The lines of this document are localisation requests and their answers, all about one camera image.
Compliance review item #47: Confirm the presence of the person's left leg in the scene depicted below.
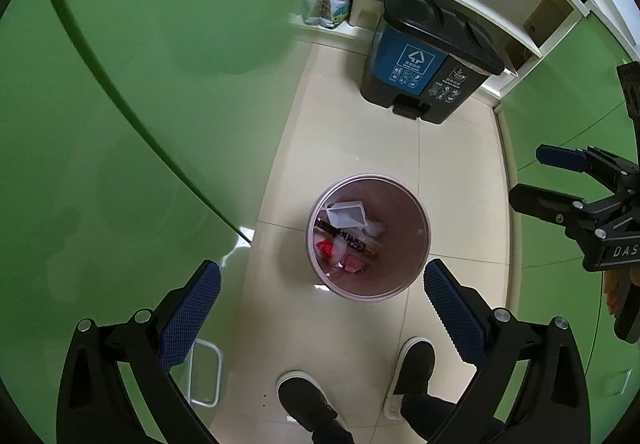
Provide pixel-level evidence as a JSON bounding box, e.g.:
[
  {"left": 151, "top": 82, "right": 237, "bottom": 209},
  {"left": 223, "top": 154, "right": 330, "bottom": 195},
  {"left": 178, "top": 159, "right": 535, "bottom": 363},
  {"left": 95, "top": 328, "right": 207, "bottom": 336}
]
[{"left": 310, "top": 416, "right": 356, "bottom": 444}]

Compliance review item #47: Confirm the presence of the person's left shoe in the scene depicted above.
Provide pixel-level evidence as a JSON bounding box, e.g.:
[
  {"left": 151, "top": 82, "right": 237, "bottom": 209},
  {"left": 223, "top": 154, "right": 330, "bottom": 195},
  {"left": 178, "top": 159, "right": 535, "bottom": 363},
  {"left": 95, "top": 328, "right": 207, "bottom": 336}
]
[{"left": 276, "top": 370, "right": 341, "bottom": 430}]

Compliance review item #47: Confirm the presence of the black dual pedal bin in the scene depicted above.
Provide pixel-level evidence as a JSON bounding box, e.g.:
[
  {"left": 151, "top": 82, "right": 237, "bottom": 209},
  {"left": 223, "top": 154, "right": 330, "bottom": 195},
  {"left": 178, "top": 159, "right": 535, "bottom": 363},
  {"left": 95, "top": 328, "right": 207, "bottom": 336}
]
[{"left": 360, "top": 0, "right": 506, "bottom": 125}]

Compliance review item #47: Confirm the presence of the person's right shoe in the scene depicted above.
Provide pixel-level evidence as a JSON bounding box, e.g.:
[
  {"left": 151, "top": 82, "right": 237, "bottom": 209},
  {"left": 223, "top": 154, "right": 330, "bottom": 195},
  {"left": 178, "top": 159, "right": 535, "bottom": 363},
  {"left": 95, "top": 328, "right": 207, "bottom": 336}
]
[{"left": 385, "top": 336, "right": 436, "bottom": 417}]

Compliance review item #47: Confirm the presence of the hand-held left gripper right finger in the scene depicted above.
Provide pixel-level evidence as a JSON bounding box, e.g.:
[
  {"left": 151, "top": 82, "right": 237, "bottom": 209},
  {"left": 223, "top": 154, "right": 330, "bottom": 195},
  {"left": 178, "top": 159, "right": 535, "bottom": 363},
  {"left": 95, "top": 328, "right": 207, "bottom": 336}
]
[{"left": 422, "top": 259, "right": 591, "bottom": 444}]

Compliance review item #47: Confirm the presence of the person's right leg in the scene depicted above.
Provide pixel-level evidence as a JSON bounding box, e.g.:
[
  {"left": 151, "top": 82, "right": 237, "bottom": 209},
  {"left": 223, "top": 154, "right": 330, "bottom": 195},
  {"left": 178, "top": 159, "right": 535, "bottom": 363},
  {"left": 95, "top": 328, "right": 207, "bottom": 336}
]
[{"left": 400, "top": 391, "right": 461, "bottom": 440}]

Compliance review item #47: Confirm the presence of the person's right hand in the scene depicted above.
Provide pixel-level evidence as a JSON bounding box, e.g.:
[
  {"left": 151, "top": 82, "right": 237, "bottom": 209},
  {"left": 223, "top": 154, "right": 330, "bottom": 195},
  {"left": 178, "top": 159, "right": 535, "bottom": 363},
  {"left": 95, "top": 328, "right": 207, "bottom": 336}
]
[{"left": 604, "top": 269, "right": 627, "bottom": 321}]

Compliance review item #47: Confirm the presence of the pink round trash bin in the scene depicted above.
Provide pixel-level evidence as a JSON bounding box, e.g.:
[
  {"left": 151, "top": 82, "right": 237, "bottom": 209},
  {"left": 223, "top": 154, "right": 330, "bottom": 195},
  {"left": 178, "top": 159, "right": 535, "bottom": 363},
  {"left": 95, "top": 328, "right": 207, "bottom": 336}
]
[{"left": 306, "top": 173, "right": 432, "bottom": 301}]

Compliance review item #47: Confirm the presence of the black colourful-print wrapper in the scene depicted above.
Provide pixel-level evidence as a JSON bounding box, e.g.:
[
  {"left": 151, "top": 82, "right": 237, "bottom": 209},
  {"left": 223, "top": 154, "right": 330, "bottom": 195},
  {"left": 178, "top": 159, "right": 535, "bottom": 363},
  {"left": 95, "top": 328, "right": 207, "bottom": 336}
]
[{"left": 316, "top": 219, "right": 378, "bottom": 257}]

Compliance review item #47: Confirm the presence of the white open shelf unit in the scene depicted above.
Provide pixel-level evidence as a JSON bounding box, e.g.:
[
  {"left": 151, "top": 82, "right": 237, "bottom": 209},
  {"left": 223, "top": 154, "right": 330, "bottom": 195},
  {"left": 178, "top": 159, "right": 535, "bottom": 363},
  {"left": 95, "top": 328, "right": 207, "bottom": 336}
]
[{"left": 289, "top": 0, "right": 591, "bottom": 90}]

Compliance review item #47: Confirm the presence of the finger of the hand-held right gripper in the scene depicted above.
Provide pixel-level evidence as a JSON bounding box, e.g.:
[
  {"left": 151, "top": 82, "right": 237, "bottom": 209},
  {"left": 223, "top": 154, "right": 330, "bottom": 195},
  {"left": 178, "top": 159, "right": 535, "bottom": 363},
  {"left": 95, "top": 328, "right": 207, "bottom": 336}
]
[
  {"left": 508, "top": 183, "right": 608, "bottom": 245},
  {"left": 536, "top": 144, "right": 640, "bottom": 197}
]

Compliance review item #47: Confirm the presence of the white container with dark lid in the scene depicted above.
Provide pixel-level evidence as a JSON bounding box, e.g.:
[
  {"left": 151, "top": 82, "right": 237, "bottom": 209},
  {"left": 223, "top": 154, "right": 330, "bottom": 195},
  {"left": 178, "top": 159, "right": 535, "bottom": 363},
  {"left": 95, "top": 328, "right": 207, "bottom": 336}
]
[{"left": 349, "top": 0, "right": 386, "bottom": 30}]

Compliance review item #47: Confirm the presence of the person's leg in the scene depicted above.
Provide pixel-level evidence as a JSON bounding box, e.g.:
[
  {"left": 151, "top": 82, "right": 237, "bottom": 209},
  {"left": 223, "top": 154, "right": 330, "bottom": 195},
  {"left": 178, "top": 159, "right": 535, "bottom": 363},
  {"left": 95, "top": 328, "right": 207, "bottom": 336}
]
[
  {"left": 310, "top": 416, "right": 356, "bottom": 444},
  {"left": 400, "top": 391, "right": 461, "bottom": 440}
]

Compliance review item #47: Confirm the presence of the white metal frame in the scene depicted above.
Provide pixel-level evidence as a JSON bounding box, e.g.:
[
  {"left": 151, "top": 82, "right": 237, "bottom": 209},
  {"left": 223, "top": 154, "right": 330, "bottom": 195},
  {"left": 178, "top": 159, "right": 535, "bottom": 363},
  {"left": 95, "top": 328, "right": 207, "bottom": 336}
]
[{"left": 187, "top": 338, "right": 223, "bottom": 407}]

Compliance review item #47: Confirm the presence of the translucent plastic box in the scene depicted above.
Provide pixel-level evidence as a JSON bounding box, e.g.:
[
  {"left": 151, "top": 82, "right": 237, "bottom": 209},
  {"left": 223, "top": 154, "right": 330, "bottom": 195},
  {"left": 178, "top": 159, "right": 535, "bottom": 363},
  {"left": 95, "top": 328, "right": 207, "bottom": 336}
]
[{"left": 325, "top": 199, "right": 368, "bottom": 230}]

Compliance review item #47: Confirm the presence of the person's shoe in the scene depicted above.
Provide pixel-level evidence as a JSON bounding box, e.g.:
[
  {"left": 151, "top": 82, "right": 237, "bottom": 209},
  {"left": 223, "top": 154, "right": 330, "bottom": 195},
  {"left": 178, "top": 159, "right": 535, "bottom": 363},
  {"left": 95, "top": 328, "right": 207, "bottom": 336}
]
[
  {"left": 276, "top": 370, "right": 341, "bottom": 430},
  {"left": 385, "top": 336, "right": 436, "bottom": 417}
]

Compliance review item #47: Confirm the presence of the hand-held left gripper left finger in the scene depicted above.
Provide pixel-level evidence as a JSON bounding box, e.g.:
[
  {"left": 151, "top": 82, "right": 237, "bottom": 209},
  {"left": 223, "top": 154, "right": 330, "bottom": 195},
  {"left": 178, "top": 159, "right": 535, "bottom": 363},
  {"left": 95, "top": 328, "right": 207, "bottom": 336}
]
[{"left": 56, "top": 260, "right": 223, "bottom": 444}]

